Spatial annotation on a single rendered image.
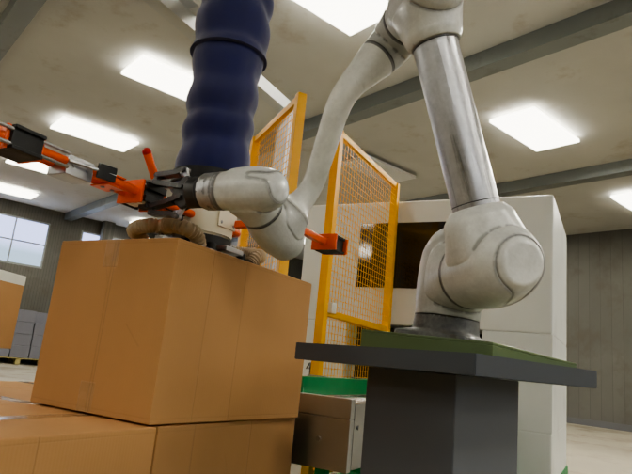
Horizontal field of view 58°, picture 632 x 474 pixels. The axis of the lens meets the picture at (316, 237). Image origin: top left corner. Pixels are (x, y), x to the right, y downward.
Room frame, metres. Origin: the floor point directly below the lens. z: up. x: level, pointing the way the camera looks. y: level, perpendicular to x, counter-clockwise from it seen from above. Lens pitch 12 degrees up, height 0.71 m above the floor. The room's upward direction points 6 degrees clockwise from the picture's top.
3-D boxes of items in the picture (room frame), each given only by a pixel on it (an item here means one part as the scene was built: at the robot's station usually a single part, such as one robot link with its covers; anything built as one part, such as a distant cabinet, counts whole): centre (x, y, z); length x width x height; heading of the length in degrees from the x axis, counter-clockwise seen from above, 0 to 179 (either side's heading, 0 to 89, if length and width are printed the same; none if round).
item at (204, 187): (1.28, 0.25, 1.07); 0.09 x 0.06 x 0.09; 152
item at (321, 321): (3.70, -0.32, 1.05); 1.17 x 0.10 x 2.10; 152
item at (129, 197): (1.40, 0.45, 1.07); 0.10 x 0.08 x 0.06; 61
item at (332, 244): (1.75, -0.05, 1.07); 0.09 x 0.08 x 0.05; 61
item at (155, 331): (1.59, 0.32, 0.75); 0.60 x 0.40 x 0.40; 149
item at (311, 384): (3.41, -0.34, 0.60); 1.60 x 0.11 x 0.09; 152
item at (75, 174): (1.21, 0.55, 1.07); 0.07 x 0.07 x 0.04; 61
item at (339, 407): (1.94, 0.15, 0.58); 0.70 x 0.03 x 0.06; 62
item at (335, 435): (1.94, 0.15, 0.48); 0.70 x 0.03 x 0.15; 62
